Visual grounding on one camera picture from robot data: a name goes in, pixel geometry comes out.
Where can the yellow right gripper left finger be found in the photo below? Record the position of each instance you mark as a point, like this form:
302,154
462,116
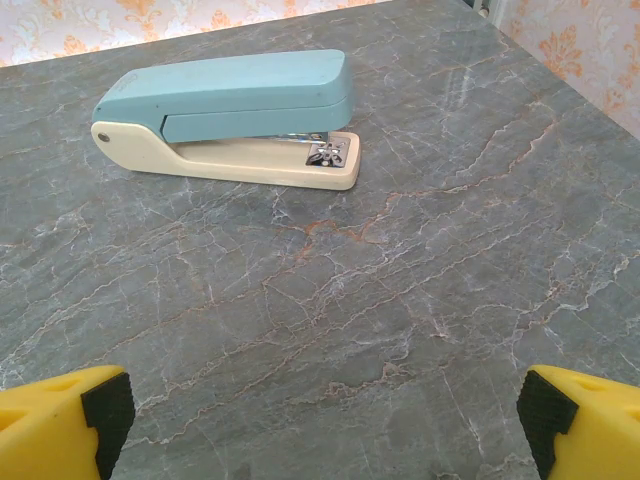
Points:
45,425

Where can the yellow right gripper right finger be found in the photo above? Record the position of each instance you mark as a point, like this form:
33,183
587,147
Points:
600,430

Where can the blue and cream stapler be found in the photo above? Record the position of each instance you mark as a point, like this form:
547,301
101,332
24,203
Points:
225,95

